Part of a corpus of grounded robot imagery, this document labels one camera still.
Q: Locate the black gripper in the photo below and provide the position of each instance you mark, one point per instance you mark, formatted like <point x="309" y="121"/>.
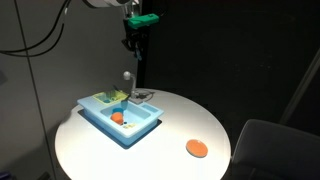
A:
<point x="136" y="39"/>

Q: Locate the blue toy brush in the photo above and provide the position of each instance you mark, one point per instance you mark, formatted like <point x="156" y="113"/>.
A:
<point x="138" y="54"/>

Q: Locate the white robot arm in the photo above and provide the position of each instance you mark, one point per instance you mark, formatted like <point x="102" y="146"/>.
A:
<point x="130" y="8"/>

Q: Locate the grey toy faucet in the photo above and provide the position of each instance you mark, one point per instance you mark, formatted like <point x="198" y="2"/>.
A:
<point x="133" y="96"/>

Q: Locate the blue toy bowl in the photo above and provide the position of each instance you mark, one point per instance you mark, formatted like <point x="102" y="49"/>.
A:
<point x="118" y="110"/>

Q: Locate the orange toy cup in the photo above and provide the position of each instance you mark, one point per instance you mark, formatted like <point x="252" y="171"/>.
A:
<point x="117" y="117"/>

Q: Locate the light blue toy sink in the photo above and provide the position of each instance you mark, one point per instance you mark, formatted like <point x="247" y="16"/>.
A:
<point x="139" y="119"/>

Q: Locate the orange toy plate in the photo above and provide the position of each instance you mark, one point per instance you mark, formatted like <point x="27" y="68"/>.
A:
<point x="196" y="148"/>

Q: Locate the yellow-green dish rack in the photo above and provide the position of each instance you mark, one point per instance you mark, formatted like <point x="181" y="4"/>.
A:
<point x="112" y="95"/>

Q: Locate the blue item in rack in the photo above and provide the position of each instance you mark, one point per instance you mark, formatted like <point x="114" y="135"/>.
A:
<point x="106" y="100"/>

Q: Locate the grey chair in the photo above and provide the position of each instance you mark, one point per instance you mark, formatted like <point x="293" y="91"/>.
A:
<point x="280" y="152"/>

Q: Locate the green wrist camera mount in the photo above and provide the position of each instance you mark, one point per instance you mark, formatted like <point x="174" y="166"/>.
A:
<point x="141" y="21"/>

